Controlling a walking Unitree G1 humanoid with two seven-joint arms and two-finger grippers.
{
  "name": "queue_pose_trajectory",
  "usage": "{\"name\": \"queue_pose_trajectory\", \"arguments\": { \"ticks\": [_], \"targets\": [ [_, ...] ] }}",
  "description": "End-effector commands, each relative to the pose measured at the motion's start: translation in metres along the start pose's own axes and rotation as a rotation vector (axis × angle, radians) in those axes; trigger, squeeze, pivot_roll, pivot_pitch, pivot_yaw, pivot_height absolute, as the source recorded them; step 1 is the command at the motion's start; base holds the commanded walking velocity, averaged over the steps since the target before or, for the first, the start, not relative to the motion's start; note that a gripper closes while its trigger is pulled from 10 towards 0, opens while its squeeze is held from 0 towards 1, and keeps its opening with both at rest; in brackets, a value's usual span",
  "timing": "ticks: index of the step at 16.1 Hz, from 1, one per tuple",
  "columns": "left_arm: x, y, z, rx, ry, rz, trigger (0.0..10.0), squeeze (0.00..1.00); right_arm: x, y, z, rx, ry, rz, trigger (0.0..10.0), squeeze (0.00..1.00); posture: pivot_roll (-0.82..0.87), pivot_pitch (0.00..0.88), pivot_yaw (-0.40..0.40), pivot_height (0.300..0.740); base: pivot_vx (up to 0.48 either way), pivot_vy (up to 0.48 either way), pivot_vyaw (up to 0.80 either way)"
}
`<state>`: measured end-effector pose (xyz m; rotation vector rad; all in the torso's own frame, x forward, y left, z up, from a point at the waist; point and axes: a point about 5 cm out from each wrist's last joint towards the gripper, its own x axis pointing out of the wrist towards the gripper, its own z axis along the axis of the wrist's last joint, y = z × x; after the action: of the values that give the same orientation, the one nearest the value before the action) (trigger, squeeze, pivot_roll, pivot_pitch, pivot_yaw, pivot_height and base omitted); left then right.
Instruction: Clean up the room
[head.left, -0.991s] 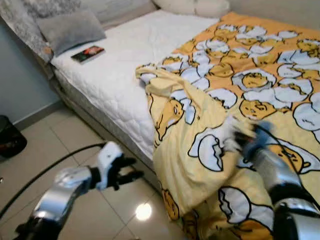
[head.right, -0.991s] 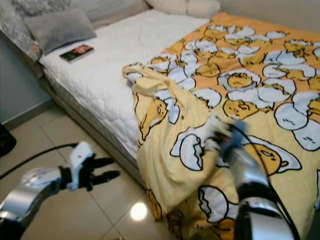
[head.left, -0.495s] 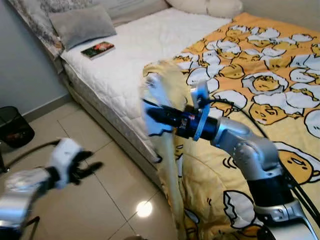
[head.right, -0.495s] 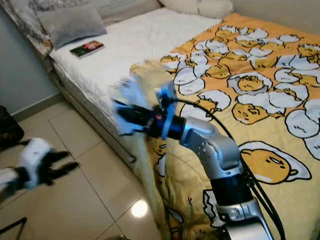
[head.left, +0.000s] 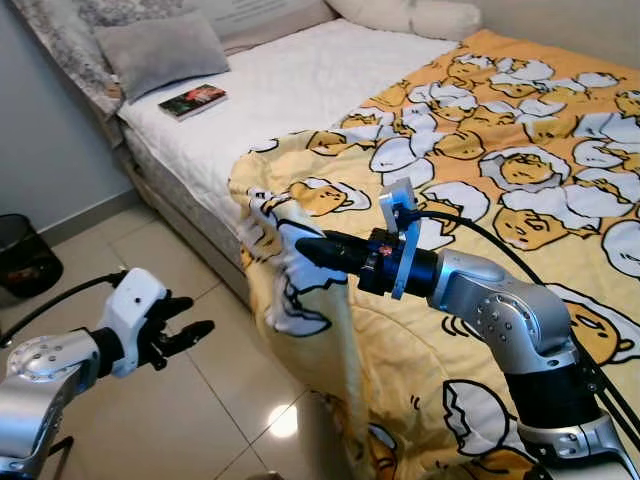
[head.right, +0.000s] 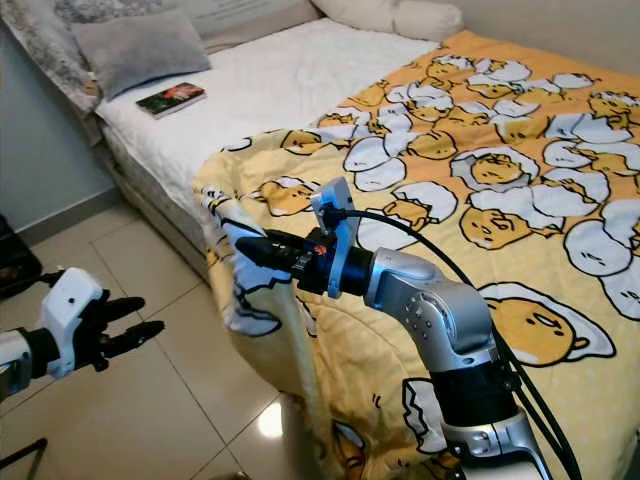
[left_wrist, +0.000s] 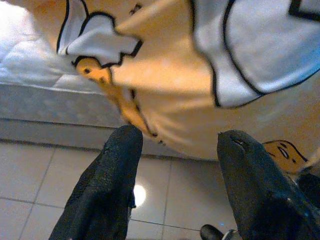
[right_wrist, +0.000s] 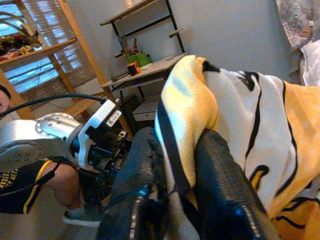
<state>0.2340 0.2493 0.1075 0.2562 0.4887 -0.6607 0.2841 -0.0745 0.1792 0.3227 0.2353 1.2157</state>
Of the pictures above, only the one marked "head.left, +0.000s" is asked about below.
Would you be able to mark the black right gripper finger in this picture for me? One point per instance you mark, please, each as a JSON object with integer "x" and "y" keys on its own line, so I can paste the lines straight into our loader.
{"x": 330, "y": 247}
{"x": 335, "y": 266}

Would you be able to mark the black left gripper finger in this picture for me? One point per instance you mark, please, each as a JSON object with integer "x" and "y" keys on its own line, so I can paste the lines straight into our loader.
{"x": 175, "y": 308}
{"x": 190, "y": 338}

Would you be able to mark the red and black book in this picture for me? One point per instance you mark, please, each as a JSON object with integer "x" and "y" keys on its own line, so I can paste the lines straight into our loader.
{"x": 192, "y": 100}

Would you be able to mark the yellow egg print blanket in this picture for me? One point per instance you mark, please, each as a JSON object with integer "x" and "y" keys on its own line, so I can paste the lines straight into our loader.
{"x": 540, "y": 130}

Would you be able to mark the black mesh wastebasket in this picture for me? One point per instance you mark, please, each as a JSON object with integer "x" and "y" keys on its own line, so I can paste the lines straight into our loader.
{"x": 28, "y": 260}

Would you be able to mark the white quilted bed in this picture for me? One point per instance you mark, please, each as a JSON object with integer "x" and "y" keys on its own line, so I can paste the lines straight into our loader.
{"x": 300, "y": 90}

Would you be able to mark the cream bolster pillow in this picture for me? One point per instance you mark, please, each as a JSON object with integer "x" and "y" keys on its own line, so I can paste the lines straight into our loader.
{"x": 410, "y": 18}

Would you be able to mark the grey pillow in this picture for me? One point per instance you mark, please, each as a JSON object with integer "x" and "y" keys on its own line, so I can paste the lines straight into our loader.
{"x": 160, "y": 55}

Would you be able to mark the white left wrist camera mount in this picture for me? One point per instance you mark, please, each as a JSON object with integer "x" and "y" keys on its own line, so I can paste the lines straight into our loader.
{"x": 135, "y": 310}

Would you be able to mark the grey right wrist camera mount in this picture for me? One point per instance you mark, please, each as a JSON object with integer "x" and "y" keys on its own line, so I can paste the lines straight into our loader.
{"x": 400, "y": 215}

